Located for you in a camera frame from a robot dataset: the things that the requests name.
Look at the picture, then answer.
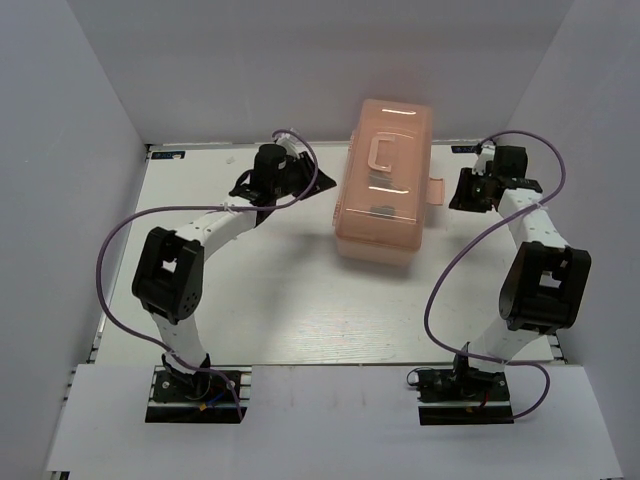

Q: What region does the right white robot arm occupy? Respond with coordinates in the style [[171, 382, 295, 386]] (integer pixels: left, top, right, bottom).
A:
[[449, 144, 592, 399]]

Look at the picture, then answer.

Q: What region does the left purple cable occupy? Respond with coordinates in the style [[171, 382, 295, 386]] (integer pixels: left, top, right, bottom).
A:
[[94, 129, 321, 424]]

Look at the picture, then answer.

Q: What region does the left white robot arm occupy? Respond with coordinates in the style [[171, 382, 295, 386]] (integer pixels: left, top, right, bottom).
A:
[[132, 136, 337, 399]]

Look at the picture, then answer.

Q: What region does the pink plastic tool box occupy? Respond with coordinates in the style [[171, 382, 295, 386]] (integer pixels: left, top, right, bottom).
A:
[[333, 99, 444, 267]]

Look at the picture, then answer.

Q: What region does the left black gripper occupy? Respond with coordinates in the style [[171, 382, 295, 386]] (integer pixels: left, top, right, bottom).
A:
[[273, 150, 338, 200]]

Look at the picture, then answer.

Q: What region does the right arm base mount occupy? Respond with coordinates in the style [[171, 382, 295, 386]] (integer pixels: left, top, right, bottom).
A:
[[406, 367, 514, 426]]

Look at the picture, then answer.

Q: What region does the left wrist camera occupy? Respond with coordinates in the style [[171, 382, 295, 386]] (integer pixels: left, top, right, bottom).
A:
[[272, 129, 303, 158]]

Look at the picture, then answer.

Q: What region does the left blue label sticker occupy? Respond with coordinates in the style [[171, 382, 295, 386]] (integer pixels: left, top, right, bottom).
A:
[[151, 151, 186, 160]]

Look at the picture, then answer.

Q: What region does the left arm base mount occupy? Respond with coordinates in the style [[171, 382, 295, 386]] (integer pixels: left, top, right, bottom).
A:
[[145, 366, 252, 424]]

